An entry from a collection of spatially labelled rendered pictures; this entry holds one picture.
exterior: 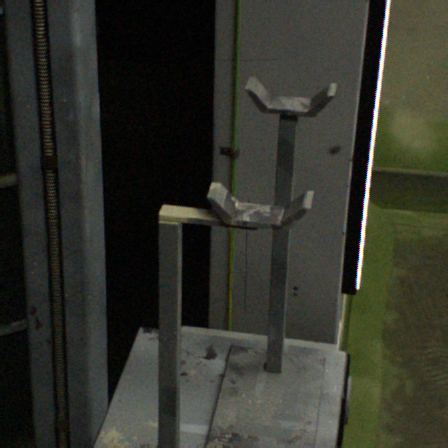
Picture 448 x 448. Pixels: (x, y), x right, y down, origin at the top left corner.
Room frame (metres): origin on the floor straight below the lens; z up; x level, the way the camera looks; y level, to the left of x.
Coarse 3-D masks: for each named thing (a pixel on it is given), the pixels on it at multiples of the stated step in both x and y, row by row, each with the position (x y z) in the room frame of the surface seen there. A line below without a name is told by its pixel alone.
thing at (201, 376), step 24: (144, 336) 1.05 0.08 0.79; (192, 336) 1.05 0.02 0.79; (216, 336) 1.05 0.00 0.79; (144, 360) 1.01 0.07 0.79; (192, 360) 1.01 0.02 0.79; (216, 360) 1.01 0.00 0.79; (336, 360) 1.02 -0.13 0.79; (120, 384) 0.97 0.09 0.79; (144, 384) 0.97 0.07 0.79; (192, 384) 0.97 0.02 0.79; (216, 384) 0.97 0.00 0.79; (336, 384) 0.98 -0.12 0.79; (120, 408) 0.93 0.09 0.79; (144, 408) 0.93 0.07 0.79; (192, 408) 0.94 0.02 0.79; (336, 408) 0.94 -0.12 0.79; (120, 432) 0.90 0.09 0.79; (144, 432) 0.90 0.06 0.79; (192, 432) 0.90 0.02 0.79; (336, 432) 0.91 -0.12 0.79
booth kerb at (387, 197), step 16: (384, 176) 2.61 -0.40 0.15; (400, 176) 2.60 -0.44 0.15; (416, 176) 2.60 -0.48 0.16; (432, 176) 2.59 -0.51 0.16; (368, 192) 2.61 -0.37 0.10; (384, 192) 2.61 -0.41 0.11; (400, 192) 2.60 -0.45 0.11; (416, 192) 2.60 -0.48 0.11; (432, 192) 2.59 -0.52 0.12; (384, 208) 2.61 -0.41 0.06; (400, 208) 2.60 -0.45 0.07; (416, 208) 2.59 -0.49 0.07; (432, 208) 2.59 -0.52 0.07
